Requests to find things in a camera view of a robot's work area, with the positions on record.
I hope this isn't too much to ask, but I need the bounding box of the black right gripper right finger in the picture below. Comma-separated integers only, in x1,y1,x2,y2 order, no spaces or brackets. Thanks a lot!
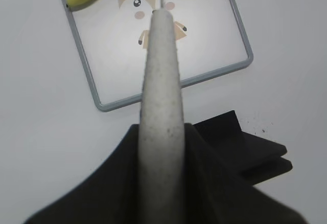
185,123,307,223

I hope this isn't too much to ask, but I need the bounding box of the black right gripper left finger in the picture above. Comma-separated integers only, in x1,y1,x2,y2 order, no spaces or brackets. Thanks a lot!
26,124,138,223

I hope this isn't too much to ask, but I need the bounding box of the white-handled kitchen knife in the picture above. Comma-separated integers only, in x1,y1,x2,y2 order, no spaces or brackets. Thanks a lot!
137,0,185,223

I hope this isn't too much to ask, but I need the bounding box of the black knife stand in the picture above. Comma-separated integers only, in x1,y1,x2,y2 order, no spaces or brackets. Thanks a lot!
194,110,293,185

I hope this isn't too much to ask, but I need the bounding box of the white grey-rimmed cutting board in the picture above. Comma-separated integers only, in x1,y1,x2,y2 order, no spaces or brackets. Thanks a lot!
62,0,253,112

